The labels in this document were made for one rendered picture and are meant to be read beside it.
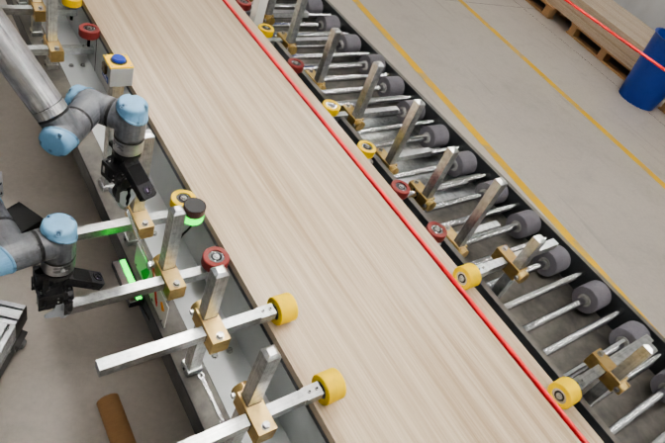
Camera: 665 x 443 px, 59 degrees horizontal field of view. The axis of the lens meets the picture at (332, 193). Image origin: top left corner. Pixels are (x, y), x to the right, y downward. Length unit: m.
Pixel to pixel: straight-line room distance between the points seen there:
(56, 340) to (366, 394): 1.42
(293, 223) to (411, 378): 0.62
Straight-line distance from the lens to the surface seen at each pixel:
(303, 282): 1.77
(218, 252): 1.77
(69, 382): 2.54
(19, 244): 1.41
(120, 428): 2.37
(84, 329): 2.66
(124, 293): 1.70
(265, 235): 1.86
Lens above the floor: 2.23
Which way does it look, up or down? 39 degrees down
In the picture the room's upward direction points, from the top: 24 degrees clockwise
